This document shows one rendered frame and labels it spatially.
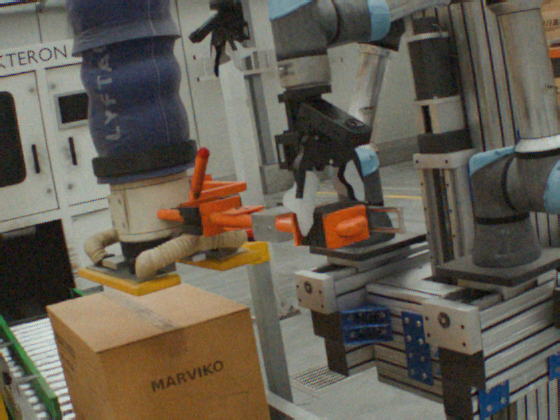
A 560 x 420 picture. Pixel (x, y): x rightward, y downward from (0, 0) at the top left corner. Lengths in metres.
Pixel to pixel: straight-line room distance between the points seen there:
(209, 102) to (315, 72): 10.40
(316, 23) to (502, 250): 0.65
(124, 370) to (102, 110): 0.60
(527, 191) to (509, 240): 0.13
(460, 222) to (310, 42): 0.79
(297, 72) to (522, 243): 0.65
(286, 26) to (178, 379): 0.99
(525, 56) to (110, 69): 0.80
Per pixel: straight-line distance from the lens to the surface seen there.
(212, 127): 11.42
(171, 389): 1.76
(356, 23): 1.09
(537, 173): 1.37
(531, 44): 1.36
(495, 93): 1.71
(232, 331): 1.79
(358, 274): 1.83
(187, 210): 1.33
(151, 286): 1.40
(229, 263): 1.48
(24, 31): 10.69
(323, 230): 1.04
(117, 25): 1.47
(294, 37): 1.04
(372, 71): 1.98
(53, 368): 3.05
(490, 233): 1.48
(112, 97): 1.48
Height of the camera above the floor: 1.43
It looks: 9 degrees down
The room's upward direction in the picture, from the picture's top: 9 degrees counter-clockwise
